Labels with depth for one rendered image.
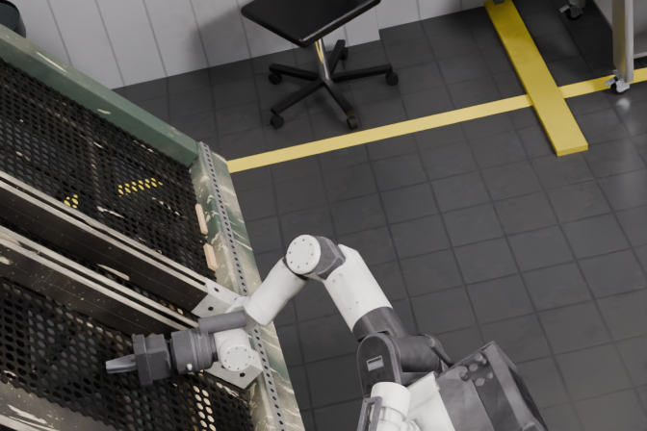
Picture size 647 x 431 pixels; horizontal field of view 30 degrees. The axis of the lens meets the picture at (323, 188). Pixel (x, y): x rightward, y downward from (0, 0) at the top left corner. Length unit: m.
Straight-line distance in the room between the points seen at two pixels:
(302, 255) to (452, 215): 2.21
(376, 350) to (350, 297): 0.13
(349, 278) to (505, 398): 0.43
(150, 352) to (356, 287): 0.45
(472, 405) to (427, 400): 0.09
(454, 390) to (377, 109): 3.11
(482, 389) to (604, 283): 2.18
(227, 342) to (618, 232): 2.24
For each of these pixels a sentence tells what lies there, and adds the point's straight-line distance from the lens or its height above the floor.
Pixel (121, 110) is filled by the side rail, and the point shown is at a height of 1.13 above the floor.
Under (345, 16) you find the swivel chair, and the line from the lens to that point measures 4.87.
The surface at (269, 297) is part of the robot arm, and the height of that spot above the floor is 1.32.
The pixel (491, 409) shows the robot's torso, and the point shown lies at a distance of 2.07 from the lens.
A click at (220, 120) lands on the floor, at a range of 5.27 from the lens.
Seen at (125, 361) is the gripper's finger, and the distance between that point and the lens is 2.50.
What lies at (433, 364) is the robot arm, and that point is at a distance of 2.29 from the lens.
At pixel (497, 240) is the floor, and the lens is 4.41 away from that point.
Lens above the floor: 2.99
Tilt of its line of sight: 39 degrees down
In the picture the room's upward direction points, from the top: 13 degrees counter-clockwise
